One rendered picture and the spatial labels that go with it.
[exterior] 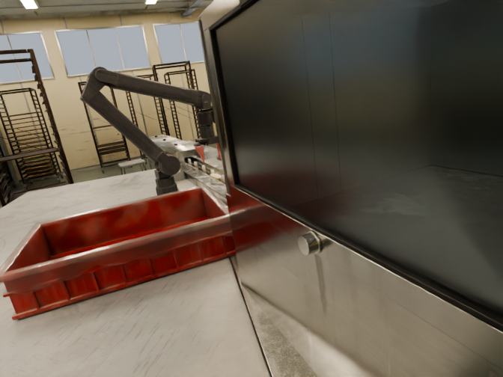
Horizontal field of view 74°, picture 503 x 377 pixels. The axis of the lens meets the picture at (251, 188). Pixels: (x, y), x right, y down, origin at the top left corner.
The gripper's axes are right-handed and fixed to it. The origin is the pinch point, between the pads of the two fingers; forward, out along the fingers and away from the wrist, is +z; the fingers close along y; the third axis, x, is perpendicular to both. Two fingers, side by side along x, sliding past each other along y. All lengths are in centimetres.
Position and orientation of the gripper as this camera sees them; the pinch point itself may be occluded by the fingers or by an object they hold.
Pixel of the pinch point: (212, 158)
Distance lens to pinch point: 143.3
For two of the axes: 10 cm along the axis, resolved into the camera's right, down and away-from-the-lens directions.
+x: 4.1, 2.0, -8.9
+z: 1.3, 9.5, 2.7
